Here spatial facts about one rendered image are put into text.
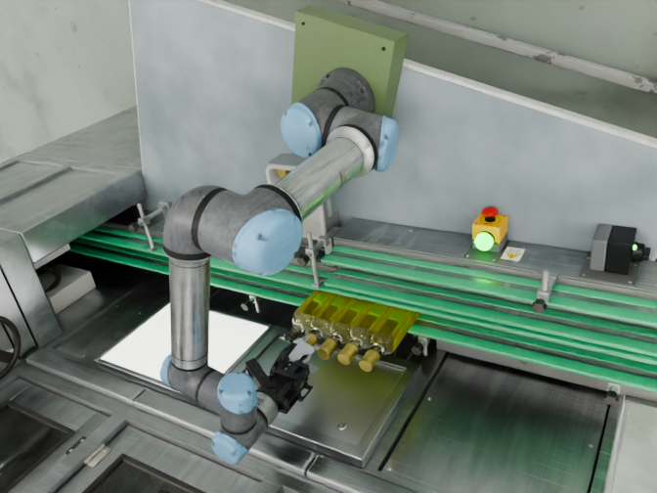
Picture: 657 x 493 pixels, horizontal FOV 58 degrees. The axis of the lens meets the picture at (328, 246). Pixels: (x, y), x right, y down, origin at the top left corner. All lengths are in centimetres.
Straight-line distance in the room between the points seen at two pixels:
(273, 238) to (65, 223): 120
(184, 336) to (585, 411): 94
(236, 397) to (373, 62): 81
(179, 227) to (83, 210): 109
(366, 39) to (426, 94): 20
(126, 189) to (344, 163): 118
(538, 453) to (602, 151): 68
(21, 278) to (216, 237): 111
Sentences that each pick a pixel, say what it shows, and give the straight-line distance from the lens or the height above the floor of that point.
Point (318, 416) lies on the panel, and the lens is 150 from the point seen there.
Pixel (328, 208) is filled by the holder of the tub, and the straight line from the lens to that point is 169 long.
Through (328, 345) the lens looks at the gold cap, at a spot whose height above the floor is 114.
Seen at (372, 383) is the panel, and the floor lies 109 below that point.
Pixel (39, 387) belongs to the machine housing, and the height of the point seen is 144.
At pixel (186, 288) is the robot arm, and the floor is 145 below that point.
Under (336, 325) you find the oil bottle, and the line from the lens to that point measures 151.
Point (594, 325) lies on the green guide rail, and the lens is 146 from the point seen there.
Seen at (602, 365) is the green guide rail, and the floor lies 92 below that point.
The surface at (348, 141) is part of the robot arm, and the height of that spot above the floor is 108.
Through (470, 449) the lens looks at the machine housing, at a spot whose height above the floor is 116.
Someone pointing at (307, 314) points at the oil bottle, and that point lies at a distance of 156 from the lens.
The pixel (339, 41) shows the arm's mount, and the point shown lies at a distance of 147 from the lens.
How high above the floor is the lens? 207
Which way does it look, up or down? 46 degrees down
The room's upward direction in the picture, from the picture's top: 134 degrees counter-clockwise
